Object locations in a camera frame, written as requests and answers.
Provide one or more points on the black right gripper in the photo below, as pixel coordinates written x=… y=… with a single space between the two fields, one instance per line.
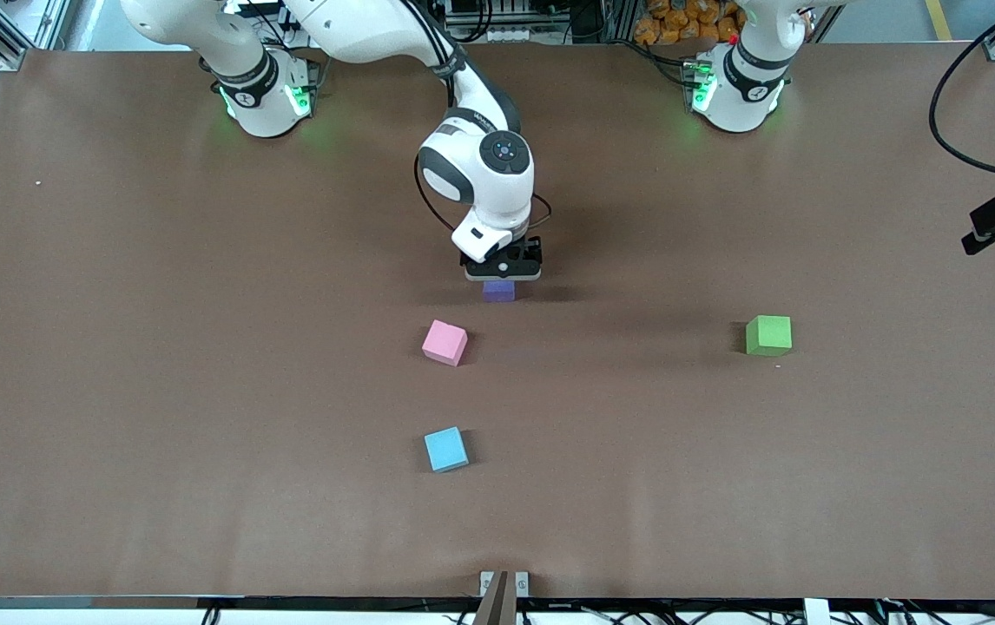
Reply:
x=534 y=248

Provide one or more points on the purple foam block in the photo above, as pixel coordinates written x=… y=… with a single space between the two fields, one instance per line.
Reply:
x=498 y=292

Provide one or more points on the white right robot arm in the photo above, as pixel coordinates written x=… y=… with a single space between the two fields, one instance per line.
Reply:
x=471 y=174

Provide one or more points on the pink foam block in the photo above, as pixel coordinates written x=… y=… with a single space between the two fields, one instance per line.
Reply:
x=445 y=342

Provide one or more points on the light blue foam block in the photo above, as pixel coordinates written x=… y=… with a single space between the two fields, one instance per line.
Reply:
x=446 y=449

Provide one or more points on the green foam block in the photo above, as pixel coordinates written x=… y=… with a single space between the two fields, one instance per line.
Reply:
x=768 y=335

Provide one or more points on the background equipment rack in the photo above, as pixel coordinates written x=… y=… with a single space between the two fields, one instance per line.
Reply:
x=541 y=17

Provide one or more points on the bag of orange fruits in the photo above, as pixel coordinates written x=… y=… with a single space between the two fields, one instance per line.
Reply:
x=688 y=19

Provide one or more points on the white label tag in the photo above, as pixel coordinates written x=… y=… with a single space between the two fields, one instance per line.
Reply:
x=816 y=612

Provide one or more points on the metal table edge bracket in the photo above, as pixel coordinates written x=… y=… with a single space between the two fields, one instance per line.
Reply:
x=485 y=583

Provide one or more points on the brown wedge post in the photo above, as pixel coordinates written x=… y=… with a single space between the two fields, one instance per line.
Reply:
x=497 y=603

